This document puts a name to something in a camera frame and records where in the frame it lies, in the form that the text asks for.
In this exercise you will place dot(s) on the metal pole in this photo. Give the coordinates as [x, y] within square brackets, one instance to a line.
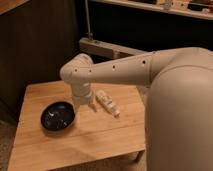
[90, 34]

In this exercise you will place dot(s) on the wooden table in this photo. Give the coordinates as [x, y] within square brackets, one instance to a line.
[94, 135]

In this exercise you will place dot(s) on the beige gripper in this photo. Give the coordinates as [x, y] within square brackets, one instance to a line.
[83, 100]

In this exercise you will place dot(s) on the wooden shelf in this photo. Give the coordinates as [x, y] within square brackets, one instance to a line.
[156, 8]

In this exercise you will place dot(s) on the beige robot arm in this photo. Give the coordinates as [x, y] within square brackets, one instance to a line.
[179, 106]

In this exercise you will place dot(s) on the white plastic bottle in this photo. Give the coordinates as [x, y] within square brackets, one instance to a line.
[107, 103]

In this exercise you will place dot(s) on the dark ceramic bowl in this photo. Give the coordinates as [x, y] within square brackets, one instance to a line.
[57, 116]

